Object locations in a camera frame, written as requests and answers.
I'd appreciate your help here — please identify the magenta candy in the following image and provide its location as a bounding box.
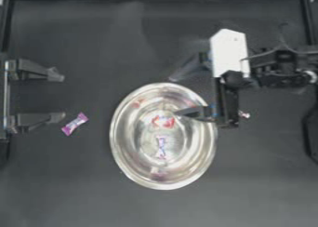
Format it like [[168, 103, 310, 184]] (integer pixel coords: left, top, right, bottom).
[[61, 111, 89, 137]]

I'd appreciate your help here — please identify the purple candy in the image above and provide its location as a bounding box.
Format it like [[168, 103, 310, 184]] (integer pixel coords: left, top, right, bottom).
[[154, 134, 171, 160]]

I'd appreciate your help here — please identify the steel bowl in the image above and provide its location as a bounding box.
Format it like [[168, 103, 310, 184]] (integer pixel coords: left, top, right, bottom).
[[108, 82, 219, 191]]

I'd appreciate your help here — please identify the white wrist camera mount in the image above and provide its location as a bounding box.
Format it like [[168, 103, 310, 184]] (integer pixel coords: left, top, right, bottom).
[[208, 28, 252, 80]]

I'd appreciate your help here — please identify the grey camera cable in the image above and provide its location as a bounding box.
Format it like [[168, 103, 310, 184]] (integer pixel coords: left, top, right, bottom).
[[239, 47, 293, 62]]

